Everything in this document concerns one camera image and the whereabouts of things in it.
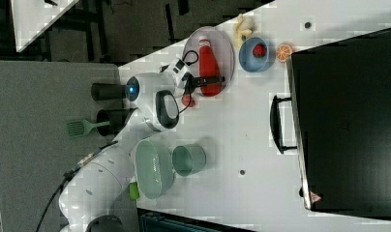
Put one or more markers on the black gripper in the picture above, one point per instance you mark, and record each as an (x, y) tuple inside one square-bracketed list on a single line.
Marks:
[(191, 82)]

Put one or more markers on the black toaster oven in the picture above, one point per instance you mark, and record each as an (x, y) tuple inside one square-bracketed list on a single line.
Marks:
[(340, 94)]

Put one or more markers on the red ketchup bottle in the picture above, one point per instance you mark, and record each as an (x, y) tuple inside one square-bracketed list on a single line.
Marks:
[(208, 67)]

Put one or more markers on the green perforated colander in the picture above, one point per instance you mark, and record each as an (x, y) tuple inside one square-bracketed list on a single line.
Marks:
[(154, 170)]

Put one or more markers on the blue bowl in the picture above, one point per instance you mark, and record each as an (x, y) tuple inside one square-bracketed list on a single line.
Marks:
[(248, 61)]

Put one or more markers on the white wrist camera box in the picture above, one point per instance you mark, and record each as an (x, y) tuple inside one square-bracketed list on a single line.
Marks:
[(177, 71)]

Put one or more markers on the orange slice toy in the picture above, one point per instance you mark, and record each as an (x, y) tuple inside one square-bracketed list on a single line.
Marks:
[(283, 51)]

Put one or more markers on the round grey plate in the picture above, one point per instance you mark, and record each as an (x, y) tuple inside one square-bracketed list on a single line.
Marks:
[(222, 49)]

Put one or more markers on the blue aluminium frame rail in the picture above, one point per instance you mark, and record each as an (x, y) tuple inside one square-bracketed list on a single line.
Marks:
[(151, 221)]

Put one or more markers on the small red berry toy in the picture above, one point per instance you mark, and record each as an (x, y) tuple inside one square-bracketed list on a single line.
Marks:
[(259, 50)]

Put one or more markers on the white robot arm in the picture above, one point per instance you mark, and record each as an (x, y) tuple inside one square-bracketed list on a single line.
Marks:
[(99, 179)]

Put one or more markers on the green cup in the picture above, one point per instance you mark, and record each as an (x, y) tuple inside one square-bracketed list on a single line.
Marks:
[(188, 159)]

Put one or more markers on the green spatula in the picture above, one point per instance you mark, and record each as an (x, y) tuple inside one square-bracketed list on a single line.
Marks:
[(79, 128)]

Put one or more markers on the green bottle white cap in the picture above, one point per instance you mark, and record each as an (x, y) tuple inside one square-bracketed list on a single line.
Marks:
[(133, 191)]

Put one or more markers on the red toy strawberry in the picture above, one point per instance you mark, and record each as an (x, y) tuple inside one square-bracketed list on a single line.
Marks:
[(188, 101)]

